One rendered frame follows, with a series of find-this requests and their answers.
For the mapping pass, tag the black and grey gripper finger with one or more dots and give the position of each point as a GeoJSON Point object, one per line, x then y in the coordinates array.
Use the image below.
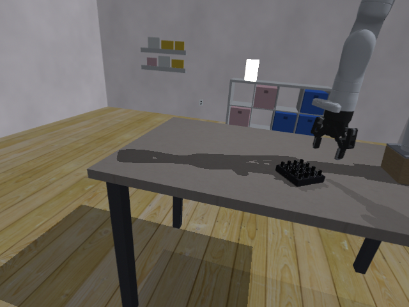
{"type": "Point", "coordinates": [342, 144]}
{"type": "Point", "coordinates": [318, 131]}

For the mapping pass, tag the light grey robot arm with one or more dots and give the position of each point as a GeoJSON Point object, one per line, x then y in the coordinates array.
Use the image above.
{"type": "Point", "coordinates": [356, 53]}

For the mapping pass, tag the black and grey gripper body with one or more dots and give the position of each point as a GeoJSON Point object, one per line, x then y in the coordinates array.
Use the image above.
{"type": "Point", "coordinates": [339, 120]}

